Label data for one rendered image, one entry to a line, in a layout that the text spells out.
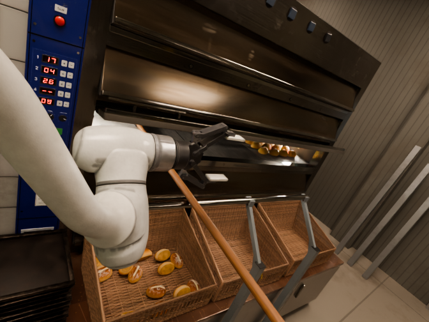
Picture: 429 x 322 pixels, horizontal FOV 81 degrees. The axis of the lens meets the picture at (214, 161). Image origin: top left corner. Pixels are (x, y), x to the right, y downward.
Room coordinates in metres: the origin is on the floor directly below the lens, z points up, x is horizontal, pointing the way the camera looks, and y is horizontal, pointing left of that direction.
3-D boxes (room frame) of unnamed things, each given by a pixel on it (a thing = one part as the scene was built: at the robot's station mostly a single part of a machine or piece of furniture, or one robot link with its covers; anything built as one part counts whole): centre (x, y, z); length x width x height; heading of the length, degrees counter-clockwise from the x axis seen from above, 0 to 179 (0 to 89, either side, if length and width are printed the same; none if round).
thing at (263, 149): (2.25, -0.30, 1.21); 0.61 x 0.48 x 0.06; 41
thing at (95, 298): (0.95, 0.11, 0.72); 0.56 x 0.49 x 0.28; 132
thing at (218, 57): (1.54, -0.15, 1.80); 1.79 x 0.11 x 0.19; 131
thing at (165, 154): (0.55, 0.13, 1.48); 0.09 x 0.06 x 0.09; 41
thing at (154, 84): (1.54, -0.15, 1.54); 1.79 x 0.11 x 0.19; 131
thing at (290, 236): (1.74, -0.80, 0.72); 0.56 x 0.49 x 0.28; 130
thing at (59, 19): (0.82, 0.62, 1.67); 0.03 x 0.02 x 0.06; 131
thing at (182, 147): (0.60, 0.08, 1.48); 0.09 x 0.07 x 0.08; 131
